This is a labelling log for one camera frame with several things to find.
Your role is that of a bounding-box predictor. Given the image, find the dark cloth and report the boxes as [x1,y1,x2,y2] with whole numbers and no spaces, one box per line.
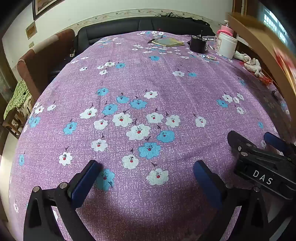
[155,11,185,18]

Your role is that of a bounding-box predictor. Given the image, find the red printed envelope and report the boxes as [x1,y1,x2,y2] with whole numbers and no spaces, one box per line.
[240,62,273,87]

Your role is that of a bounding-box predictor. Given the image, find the black round container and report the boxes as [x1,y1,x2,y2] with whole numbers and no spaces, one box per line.
[190,35,207,54]

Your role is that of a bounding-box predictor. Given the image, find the wooden chair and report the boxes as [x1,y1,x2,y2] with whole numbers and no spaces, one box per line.
[2,109,26,139]

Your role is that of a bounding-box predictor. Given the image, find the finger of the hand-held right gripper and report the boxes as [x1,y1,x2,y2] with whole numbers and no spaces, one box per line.
[264,132,296,162]
[227,130,285,163]

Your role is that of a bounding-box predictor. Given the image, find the black leather sofa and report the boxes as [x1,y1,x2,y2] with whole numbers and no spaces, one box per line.
[74,17,215,50]

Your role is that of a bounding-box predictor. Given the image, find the small printed tube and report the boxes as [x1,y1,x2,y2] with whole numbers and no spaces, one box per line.
[201,54,219,62]

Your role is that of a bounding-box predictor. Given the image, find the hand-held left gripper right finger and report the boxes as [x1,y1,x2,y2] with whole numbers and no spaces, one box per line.
[193,160,274,241]

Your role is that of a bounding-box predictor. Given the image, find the framed painting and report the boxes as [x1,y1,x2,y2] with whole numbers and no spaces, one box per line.
[32,0,67,21]

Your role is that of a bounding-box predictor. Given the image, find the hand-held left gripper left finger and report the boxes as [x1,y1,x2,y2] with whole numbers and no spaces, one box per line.
[23,160,102,241]

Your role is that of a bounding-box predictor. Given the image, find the pink thermos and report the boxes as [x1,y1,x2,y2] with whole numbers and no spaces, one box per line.
[217,20,234,37]

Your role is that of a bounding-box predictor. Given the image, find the small wall plaque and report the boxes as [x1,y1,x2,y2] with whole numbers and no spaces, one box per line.
[25,21,37,39]

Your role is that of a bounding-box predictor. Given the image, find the white work glove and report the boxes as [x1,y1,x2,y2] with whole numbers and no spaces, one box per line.
[233,51,250,62]
[244,58,264,78]

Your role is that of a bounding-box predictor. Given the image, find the purple floral tablecloth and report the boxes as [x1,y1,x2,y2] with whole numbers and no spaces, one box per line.
[8,30,293,241]

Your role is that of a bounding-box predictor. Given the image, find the green notebook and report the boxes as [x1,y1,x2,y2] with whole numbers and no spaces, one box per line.
[151,37,185,48]

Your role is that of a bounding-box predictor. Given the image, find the brown armchair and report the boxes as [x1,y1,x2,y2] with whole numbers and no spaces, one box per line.
[17,29,75,102]

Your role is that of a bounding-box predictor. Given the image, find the wooden cabinet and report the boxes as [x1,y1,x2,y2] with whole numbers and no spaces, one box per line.
[227,11,296,98]

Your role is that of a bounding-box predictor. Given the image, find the green patterned cloth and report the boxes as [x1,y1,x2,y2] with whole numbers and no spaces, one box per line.
[3,80,31,121]

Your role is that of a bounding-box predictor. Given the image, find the white plastic jar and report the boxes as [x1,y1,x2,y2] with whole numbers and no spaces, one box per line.
[216,31,238,59]

